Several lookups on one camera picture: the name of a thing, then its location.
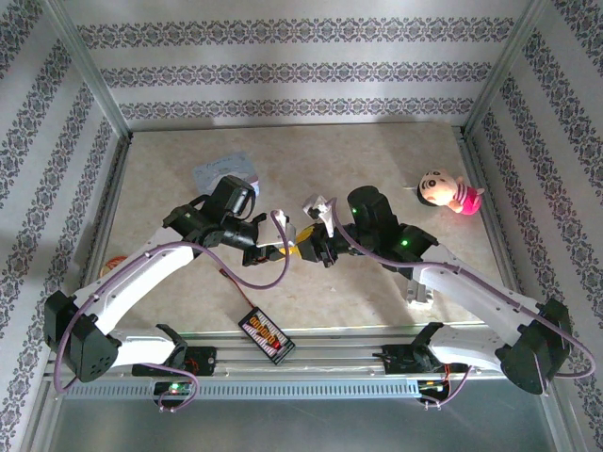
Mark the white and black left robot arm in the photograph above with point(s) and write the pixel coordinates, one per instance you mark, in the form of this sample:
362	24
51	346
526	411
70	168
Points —
141	263

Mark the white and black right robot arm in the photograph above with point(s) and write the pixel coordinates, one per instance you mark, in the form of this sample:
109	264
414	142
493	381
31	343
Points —
471	287

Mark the pastel cupcake print card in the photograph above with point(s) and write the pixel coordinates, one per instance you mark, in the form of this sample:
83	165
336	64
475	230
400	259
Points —
221	165

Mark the plush doll in pink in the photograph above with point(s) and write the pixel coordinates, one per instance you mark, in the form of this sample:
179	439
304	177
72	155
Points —
440	188

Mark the black battery checker module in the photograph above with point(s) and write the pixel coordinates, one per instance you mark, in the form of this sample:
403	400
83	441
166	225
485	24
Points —
266	335

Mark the small circuit board with LEDs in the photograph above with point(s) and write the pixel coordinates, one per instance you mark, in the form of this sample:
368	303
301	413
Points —
174	389
433	388

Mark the silver aluminium bracket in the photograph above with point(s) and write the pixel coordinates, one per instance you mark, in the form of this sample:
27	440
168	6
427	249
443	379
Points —
417	294

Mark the aluminium mounting rail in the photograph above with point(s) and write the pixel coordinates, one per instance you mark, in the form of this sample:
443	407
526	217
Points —
330	348

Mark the aluminium side rail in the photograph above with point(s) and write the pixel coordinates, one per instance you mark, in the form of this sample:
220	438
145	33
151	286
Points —
106	226
485	198

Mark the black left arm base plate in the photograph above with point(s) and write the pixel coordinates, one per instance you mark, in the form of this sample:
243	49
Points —
202	360

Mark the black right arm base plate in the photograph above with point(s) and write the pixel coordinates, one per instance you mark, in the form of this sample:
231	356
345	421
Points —
396	359

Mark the aluminium frame post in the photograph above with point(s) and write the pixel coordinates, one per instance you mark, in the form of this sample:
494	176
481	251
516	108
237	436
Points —
89	70
504	70

